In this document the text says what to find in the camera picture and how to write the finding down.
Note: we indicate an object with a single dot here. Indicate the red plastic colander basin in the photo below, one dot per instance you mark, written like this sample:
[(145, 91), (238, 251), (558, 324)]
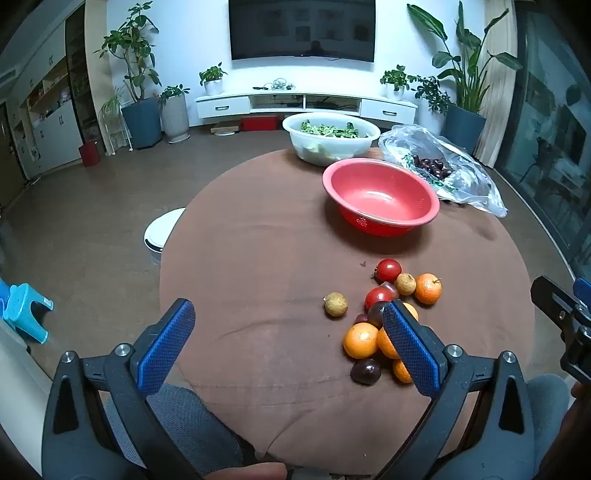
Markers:
[(378, 184)]

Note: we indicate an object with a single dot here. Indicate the red box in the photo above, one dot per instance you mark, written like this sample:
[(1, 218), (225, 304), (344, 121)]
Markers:
[(259, 123)]

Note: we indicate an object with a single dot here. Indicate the person's left leg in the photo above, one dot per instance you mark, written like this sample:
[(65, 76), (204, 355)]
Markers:
[(194, 424)]

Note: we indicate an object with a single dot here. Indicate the flat white floor device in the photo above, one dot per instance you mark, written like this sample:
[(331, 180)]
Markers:
[(225, 131)]

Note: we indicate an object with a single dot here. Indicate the white television cabinet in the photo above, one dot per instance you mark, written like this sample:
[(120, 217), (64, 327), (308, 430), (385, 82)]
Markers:
[(217, 107)]

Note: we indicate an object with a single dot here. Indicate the small dark red grape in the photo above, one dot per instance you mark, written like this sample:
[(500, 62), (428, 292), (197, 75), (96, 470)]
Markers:
[(361, 318)]

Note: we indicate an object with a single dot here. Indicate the plant in tall white pot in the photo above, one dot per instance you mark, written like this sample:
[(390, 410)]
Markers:
[(175, 117)]

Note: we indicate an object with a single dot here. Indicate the broad-leaf plant in blue pot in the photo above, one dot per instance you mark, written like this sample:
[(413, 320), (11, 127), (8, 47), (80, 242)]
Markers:
[(464, 124)]

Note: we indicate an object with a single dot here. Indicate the white plastic bowl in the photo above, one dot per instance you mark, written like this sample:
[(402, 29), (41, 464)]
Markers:
[(323, 147)]

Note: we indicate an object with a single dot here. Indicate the brown longan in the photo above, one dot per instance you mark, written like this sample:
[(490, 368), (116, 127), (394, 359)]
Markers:
[(335, 304), (405, 284)]

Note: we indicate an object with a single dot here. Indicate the bushy dark green plant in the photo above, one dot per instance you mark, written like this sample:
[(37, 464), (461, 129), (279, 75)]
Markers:
[(433, 94)]

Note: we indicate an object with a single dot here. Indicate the white wall cupboard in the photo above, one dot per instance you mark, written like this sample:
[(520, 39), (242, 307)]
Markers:
[(51, 124)]

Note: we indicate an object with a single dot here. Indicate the glass sliding door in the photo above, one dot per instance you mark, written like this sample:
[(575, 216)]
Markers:
[(549, 129)]

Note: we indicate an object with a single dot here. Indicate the person's right leg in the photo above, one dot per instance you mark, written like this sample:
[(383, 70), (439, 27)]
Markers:
[(547, 392)]

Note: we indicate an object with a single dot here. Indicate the blue plastic stool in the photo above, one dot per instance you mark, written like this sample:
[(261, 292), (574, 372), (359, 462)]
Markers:
[(25, 311)]

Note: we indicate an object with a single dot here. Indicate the green leafy vegetables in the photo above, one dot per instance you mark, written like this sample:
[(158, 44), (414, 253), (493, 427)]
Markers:
[(328, 129)]

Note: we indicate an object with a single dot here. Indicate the tall plant in blue pot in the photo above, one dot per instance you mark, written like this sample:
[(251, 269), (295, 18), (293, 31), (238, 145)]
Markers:
[(141, 120)]

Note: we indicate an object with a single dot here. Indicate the clear plastic bag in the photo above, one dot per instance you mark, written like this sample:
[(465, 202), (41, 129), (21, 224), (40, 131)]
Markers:
[(466, 175)]

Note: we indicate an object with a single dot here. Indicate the pile of dark cherries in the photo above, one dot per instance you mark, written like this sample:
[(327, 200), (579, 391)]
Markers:
[(431, 167)]

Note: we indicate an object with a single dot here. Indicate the dark purple plum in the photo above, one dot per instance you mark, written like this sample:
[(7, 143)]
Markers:
[(375, 315), (365, 371)]

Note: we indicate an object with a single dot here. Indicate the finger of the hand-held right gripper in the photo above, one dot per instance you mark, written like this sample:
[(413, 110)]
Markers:
[(554, 300), (582, 287)]

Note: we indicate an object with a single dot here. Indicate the beige curtain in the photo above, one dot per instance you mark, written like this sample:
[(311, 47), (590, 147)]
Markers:
[(498, 92)]

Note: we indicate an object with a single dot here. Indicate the person's leg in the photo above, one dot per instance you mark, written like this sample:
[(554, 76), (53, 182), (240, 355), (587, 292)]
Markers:
[(547, 392), (194, 424)]

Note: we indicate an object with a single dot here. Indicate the red waste bin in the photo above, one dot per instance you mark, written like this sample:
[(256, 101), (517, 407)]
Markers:
[(90, 154)]

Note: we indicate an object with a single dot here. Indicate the person's left hand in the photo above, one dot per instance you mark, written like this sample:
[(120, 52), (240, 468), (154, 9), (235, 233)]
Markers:
[(254, 473)]

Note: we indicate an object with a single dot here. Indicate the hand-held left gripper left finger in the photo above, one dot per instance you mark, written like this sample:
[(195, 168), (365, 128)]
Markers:
[(171, 341)]

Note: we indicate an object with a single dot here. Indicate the white round stool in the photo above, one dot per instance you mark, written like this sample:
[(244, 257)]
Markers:
[(159, 230)]

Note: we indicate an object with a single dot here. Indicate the red tomato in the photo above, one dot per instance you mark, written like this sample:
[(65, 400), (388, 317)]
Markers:
[(388, 270), (375, 297)]

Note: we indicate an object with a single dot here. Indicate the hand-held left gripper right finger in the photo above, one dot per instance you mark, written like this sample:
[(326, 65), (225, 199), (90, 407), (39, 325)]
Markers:
[(408, 346)]

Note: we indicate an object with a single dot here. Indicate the small plant in white pot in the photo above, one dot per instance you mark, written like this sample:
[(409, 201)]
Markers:
[(395, 85), (213, 83)]

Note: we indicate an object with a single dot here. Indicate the black television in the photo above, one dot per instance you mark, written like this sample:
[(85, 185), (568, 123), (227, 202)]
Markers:
[(302, 27)]

